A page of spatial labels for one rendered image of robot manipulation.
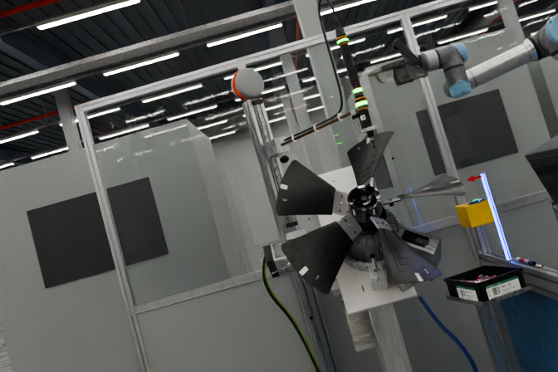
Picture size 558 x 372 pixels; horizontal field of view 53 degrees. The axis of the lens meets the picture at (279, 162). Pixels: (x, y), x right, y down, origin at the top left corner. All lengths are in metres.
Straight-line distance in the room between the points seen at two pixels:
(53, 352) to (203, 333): 1.65
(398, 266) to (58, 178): 2.85
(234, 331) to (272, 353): 0.21
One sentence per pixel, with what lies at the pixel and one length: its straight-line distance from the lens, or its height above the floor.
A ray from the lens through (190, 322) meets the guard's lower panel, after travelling 2.91.
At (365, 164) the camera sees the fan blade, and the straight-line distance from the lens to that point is 2.22.
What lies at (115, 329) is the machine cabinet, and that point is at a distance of 4.16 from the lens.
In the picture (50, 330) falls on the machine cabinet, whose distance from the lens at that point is 4.31.
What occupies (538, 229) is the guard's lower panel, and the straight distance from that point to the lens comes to 3.01.
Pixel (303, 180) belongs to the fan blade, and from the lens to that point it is 2.17.
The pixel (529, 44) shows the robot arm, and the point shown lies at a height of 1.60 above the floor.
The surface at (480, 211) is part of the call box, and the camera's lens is 2.40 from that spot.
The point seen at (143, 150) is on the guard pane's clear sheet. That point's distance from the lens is 2.93.
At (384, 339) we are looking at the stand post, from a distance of 2.26.
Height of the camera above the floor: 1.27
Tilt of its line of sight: 4 degrees up
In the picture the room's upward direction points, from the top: 16 degrees counter-clockwise
